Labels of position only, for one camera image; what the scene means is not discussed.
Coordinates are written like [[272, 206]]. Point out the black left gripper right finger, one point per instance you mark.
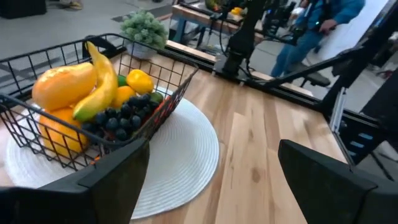
[[335, 196]]

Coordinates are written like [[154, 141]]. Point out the yellow banana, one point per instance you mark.
[[102, 90]]

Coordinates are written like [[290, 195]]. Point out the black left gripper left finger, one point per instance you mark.
[[77, 202]]

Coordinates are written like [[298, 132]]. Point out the black stool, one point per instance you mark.
[[317, 79]]

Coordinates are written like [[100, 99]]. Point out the red chili pepper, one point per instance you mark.
[[161, 109]]

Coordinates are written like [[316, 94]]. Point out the silver metal strip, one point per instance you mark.
[[338, 109]]

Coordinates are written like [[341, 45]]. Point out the dark grape bunch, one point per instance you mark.
[[124, 119]]

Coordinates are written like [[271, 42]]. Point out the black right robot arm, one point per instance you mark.
[[242, 43]]

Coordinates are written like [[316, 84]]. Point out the green cucumber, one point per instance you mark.
[[157, 97]]

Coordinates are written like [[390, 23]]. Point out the green lime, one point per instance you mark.
[[122, 81]]

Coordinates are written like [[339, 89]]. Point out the white round woven placemat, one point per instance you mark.
[[180, 149]]

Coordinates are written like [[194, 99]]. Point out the person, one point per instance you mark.
[[298, 49]]

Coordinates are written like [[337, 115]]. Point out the person's hand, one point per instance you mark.
[[328, 27]]

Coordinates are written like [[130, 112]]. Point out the wooden background table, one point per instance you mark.
[[192, 15]]

